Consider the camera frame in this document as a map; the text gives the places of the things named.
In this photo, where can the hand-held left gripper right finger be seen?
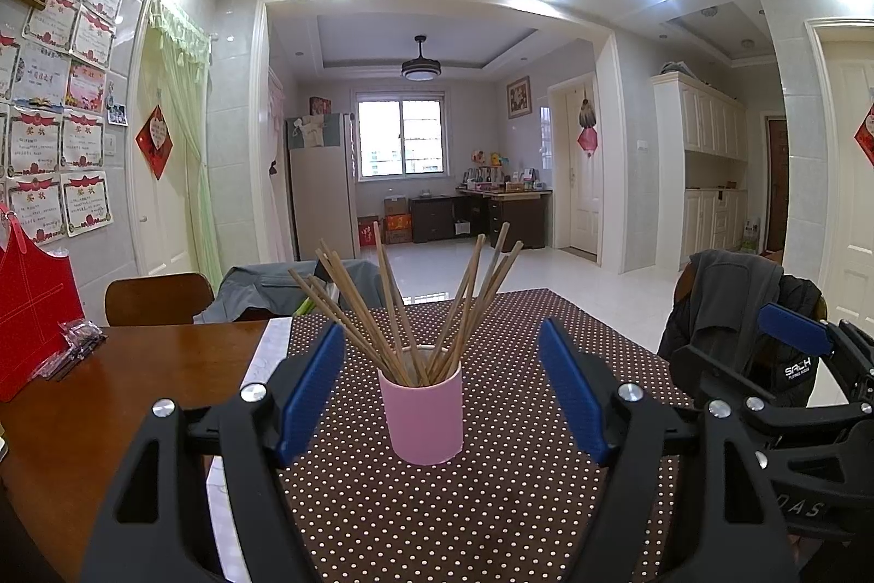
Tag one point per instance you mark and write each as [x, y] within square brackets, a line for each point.
[577, 395]

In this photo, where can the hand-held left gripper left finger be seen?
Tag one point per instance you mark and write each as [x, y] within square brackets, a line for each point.
[311, 395]

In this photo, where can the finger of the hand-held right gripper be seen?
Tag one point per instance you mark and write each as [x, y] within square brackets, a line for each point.
[741, 402]
[795, 329]

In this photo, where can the bundle of wooden chopsticks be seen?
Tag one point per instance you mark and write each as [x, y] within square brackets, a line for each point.
[392, 316]

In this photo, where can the pink cup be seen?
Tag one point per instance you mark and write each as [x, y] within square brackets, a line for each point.
[423, 419]

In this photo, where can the black jacket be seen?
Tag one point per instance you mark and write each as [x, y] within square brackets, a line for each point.
[792, 385]

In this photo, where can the grey hoodie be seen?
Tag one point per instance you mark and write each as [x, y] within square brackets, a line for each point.
[730, 289]

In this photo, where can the small green bag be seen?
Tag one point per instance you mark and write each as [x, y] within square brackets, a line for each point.
[752, 236]

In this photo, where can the wooden chair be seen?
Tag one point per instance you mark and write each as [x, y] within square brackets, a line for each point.
[685, 289]
[160, 299]

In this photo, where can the grey jacket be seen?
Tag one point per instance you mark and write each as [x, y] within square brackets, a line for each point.
[259, 289]

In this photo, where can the brown polka dot table mat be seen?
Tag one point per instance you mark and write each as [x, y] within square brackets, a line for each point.
[498, 487]

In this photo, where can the white door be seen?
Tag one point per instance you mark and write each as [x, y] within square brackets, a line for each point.
[843, 214]
[580, 200]

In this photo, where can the brown door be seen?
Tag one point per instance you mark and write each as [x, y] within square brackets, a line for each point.
[777, 187]

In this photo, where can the red cardboard box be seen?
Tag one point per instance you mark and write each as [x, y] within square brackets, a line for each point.
[368, 231]

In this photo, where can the dark wooden desk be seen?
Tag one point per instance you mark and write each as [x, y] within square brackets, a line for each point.
[522, 217]

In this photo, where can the stack of cardboard boxes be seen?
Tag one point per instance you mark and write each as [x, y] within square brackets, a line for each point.
[397, 221]

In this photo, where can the refrigerator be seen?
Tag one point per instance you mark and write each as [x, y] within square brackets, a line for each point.
[317, 194]

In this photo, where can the red diamond door ornament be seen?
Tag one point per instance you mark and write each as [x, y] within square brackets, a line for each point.
[866, 135]
[153, 142]

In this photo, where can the dark low cabinet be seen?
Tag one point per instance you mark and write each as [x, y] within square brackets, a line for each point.
[433, 217]

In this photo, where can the group of small desk items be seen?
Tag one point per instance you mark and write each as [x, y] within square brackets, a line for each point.
[498, 176]

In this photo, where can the clear plastic packet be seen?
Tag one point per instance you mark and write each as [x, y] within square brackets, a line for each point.
[72, 347]

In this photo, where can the hanging fan door ornament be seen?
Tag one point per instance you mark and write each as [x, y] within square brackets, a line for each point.
[587, 122]

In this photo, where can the window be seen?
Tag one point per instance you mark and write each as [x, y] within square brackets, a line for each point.
[399, 135]

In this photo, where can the green curtain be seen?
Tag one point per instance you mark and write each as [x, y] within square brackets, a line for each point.
[194, 146]

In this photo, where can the grey bag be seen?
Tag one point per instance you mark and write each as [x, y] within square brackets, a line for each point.
[676, 69]

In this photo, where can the red felt bag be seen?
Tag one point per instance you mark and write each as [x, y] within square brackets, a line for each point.
[34, 316]

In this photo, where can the small picture on refrigerator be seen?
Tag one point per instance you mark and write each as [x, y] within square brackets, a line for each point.
[319, 105]

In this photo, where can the framed flower picture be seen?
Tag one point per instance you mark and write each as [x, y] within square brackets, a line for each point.
[518, 97]

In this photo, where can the ceiling fan lamp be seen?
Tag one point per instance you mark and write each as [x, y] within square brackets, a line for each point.
[422, 69]

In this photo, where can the group of award certificates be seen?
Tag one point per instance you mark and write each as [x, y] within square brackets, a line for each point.
[61, 146]

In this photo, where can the white wall cabinet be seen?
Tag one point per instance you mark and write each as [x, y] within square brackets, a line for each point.
[703, 125]

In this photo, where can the small wall photo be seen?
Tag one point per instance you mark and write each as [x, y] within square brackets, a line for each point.
[117, 113]

